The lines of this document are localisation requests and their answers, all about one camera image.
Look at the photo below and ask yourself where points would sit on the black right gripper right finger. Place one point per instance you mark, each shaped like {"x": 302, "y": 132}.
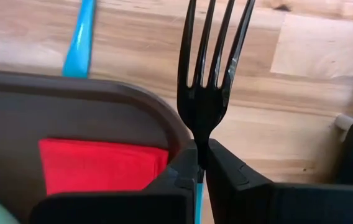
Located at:
{"x": 257, "y": 202}

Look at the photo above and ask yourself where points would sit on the brown plastic tray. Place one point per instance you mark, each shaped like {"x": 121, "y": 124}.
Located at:
{"x": 71, "y": 109}

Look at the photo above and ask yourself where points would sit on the red cloth napkin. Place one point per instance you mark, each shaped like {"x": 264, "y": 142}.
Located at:
{"x": 102, "y": 165}

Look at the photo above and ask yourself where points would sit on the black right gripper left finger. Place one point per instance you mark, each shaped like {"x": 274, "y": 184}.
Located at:
{"x": 164, "y": 205}

